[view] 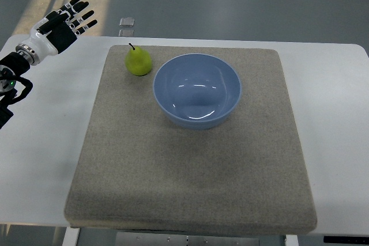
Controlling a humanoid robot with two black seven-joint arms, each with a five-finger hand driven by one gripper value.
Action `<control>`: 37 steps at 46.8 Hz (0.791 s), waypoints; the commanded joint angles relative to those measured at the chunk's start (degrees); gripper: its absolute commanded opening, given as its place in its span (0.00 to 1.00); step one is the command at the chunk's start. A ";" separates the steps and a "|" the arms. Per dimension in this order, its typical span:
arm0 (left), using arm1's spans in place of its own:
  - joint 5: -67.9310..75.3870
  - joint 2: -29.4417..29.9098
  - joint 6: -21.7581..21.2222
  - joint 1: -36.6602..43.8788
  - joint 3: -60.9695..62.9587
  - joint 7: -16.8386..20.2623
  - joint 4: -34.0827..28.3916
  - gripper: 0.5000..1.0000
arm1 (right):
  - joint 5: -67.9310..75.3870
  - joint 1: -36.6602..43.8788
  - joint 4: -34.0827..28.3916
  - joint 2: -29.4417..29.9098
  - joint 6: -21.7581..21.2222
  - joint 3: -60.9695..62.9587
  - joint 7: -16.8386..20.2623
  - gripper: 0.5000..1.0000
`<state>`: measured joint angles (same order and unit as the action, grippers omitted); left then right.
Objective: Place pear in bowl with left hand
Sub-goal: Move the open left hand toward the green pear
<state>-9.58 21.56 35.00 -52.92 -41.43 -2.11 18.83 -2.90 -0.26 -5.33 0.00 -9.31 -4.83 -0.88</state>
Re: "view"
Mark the lower metal floor plate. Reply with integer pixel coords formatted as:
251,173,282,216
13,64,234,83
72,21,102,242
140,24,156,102
118,29,134,37

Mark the grey felt mat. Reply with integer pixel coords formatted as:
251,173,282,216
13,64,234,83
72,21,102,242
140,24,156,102
64,46,317,236

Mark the blue bowl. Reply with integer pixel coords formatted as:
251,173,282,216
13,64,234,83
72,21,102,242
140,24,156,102
153,53,242,130

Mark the black white robot left hand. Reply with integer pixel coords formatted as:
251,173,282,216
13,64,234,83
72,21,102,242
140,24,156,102
26,0,97,55

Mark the white table leg frame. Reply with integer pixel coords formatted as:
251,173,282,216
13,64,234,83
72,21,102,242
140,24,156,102
62,227,80,246

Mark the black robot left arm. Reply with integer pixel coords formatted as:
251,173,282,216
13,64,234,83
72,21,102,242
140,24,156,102
1,44,39,128

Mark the metal base plate under table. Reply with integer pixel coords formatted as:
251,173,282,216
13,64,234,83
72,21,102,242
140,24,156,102
115,232,260,246

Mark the green pear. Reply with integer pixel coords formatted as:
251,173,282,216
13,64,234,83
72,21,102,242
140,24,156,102
125,43,152,76

